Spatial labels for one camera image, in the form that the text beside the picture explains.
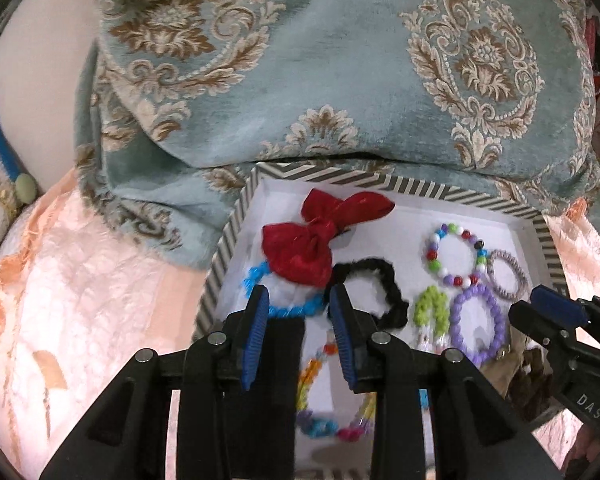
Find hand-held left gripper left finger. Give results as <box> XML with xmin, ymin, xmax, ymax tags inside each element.
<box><xmin>39</xmin><ymin>284</ymin><xmax>272</xmax><ymax>480</ymax></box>

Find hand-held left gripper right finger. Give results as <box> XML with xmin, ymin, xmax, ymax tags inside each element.
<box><xmin>328</xmin><ymin>284</ymin><xmax>564</xmax><ymax>480</ymax></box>

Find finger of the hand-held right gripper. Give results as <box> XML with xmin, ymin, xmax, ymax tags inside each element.
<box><xmin>508</xmin><ymin>301</ymin><xmax>600</xmax><ymax>429</ymax></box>
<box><xmin>532</xmin><ymin>284</ymin><xmax>600</xmax><ymax>377</ymax></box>

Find blue fuzzy hair tie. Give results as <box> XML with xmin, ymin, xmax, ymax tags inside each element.
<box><xmin>240</xmin><ymin>260</ymin><xmax>332</xmax><ymax>319</ymax></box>

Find purple bead bracelet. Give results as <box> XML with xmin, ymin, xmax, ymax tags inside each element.
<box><xmin>449</xmin><ymin>285</ymin><xmax>508</xmax><ymax>367</ymax></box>

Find rainbow bead bracelet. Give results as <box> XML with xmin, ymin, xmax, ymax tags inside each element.
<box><xmin>295</xmin><ymin>342</ymin><xmax>378</xmax><ymax>442</ymax></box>

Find striped cardboard box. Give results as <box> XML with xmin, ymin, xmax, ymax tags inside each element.
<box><xmin>192</xmin><ymin>162</ymin><xmax>568</xmax><ymax>480</ymax></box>

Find person's right hand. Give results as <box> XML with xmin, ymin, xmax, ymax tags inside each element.
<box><xmin>564</xmin><ymin>422</ymin><xmax>600</xmax><ymax>480</ymax></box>

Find black velvet pad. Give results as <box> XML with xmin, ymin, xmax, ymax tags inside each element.
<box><xmin>230</xmin><ymin>317</ymin><xmax>306</xmax><ymax>480</ymax></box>

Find leopard print scrunchie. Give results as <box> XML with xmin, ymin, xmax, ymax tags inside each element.
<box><xmin>510</xmin><ymin>350</ymin><xmax>558</xmax><ymax>423</ymax></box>

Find black scrunchie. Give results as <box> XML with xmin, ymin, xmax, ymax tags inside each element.
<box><xmin>330</xmin><ymin>258</ymin><xmax>410</xmax><ymax>329</ymax></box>

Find red fabric bow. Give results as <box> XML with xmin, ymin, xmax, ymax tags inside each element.
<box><xmin>261</xmin><ymin>190</ymin><xmax>396</xmax><ymax>289</ymax></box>

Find pink crinkled bedsheet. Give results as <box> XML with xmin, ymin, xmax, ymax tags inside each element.
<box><xmin>0</xmin><ymin>167</ymin><xmax>600</xmax><ymax>480</ymax></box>

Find beige tape patch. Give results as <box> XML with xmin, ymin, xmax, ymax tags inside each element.
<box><xmin>32</xmin><ymin>350</ymin><xmax>68</xmax><ymax>391</ymax></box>

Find pale green round bead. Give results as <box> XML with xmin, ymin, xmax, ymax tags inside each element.
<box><xmin>14</xmin><ymin>175</ymin><xmax>37</xmax><ymax>203</ymax></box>

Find blue floral patterned cushion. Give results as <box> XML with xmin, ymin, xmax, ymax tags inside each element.
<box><xmin>75</xmin><ymin>0</ymin><xmax>600</xmax><ymax>266</ymax></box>

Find cream pillow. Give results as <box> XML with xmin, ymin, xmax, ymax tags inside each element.
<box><xmin>0</xmin><ymin>15</ymin><xmax>103</xmax><ymax>196</ymax></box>

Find grey purple hair tie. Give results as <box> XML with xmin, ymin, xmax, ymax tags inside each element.
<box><xmin>486</xmin><ymin>248</ymin><xmax>529</xmax><ymax>300</ymax></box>

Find green bead bracelet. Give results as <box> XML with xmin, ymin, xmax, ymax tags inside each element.
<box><xmin>412</xmin><ymin>285</ymin><xmax>452</xmax><ymax>353</ymax></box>

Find multicolour bead bracelet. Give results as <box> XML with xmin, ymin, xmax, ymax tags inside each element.
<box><xmin>424</xmin><ymin>223</ymin><xmax>491</xmax><ymax>289</ymax></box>

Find blue strap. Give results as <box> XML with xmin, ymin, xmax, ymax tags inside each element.
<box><xmin>0</xmin><ymin>77</ymin><xmax>23</xmax><ymax>183</ymax></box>

